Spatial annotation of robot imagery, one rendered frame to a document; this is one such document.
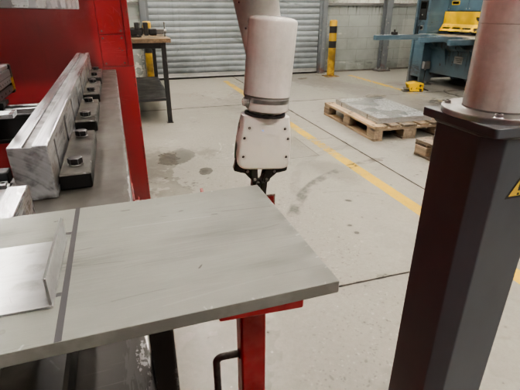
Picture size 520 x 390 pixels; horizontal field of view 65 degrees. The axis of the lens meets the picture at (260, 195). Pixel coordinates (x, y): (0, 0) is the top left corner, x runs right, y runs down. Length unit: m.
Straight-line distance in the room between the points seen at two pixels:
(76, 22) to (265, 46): 1.82
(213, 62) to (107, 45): 5.72
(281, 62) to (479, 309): 0.62
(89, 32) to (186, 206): 2.10
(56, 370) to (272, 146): 0.52
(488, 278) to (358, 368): 0.82
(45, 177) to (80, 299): 0.50
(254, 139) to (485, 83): 0.40
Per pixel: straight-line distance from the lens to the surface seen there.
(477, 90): 0.81
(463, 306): 0.92
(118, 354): 0.43
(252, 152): 0.75
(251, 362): 0.96
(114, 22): 2.44
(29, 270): 0.34
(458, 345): 0.99
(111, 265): 0.32
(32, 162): 0.77
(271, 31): 0.71
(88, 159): 0.87
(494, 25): 0.80
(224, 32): 8.10
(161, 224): 0.37
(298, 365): 1.60
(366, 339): 1.74
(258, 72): 0.72
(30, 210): 0.58
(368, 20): 9.27
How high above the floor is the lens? 1.17
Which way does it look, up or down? 24 degrees down
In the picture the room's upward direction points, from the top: straight up
